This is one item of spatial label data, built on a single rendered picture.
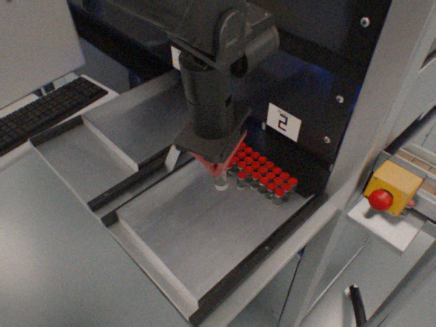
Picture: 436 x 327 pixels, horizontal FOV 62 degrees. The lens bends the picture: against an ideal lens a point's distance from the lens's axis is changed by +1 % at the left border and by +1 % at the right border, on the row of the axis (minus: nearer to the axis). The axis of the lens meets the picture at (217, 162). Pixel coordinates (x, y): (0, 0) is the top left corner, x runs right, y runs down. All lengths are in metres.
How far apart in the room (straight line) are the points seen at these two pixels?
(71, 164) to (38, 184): 1.27
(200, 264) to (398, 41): 0.51
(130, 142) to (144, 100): 0.19
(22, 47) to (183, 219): 0.79
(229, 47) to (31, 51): 1.03
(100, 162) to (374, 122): 0.63
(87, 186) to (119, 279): 0.91
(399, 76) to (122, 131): 0.68
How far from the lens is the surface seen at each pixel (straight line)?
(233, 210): 0.80
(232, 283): 0.69
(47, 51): 1.37
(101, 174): 0.91
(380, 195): 0.72
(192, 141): 0.46
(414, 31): 0.59
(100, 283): 1.76
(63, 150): 1.00
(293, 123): 0.78
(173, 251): 0.75
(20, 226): 2.07
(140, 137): 0.98
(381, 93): 0.65
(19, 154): 1.17
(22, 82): 1.36
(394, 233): 0.85
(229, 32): 0.35
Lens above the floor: 1.53
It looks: 47 degrees down
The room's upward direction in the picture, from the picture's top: straight up
